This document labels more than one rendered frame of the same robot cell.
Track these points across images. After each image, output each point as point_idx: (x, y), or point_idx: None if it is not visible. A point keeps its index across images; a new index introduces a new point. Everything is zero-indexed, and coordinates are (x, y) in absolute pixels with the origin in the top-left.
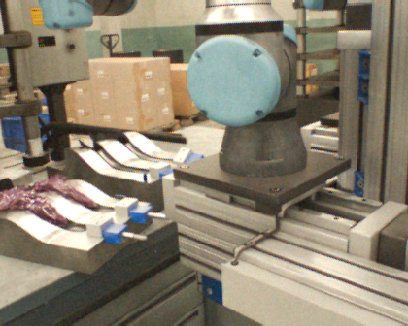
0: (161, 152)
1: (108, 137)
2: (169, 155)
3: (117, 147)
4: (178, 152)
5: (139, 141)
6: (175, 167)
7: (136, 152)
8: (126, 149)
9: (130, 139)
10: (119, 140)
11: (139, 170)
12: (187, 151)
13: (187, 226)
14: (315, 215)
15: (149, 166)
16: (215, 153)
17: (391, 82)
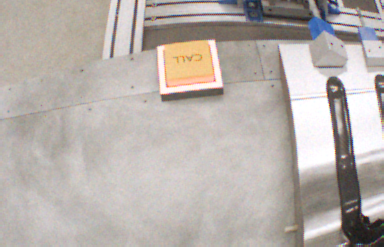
0: (308, 168)
1: (365, 220)
2: (314, 135)
3: (373, 186)
4: (338, 53)
5: (324, 203)
6: (347, 63)
7: (347, 182)
8: (361, 183)
9: (337, 207)
10: (360, 201)
11: (381, 109)
12: (330, 36)
13: None
14: None
15: (368, 107)
16: (96, 233)
17: None
